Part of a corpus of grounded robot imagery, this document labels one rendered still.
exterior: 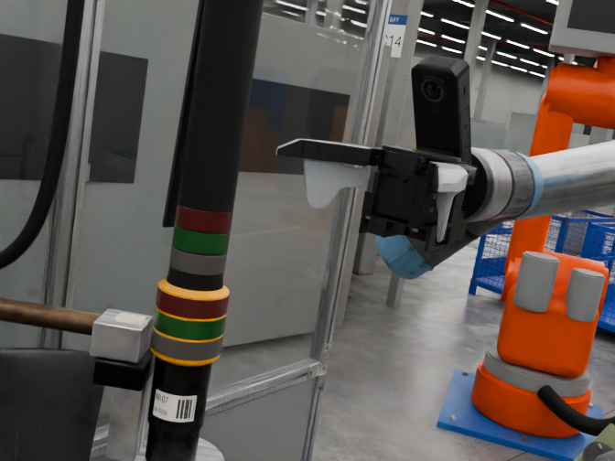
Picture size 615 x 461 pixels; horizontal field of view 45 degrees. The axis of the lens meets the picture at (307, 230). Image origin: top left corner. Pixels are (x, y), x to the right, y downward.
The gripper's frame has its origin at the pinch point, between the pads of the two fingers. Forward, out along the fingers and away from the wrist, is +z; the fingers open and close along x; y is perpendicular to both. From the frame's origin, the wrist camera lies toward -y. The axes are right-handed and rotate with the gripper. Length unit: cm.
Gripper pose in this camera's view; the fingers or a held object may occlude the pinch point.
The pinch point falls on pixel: (351, 158)
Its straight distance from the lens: 56.3
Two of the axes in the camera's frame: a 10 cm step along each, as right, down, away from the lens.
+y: -1.6, 9.7, 1.8
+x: -7.9, -2.3, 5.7
